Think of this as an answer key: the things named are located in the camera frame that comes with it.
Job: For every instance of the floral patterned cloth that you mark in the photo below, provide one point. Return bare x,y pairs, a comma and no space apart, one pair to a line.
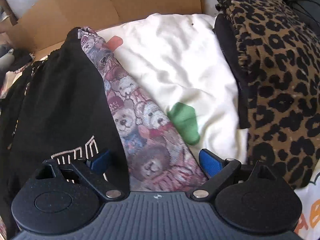
7,80

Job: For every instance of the bear print knit garment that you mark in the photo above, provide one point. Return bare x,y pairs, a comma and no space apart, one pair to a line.
140,135

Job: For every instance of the black garment with white logo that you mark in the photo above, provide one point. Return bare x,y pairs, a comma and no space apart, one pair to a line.
62,92

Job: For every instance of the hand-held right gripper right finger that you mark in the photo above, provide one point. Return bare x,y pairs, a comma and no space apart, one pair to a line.
210,162

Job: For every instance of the leopard print garment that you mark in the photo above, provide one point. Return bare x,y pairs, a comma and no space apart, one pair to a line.
280,80

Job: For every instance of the flattened cardboard sheet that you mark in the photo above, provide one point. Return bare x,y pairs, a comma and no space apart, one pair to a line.
100,2

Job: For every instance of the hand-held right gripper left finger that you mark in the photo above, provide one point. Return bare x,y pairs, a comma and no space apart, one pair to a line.
100,161

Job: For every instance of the white printed bedsheet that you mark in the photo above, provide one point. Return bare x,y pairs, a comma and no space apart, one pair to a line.
170,62

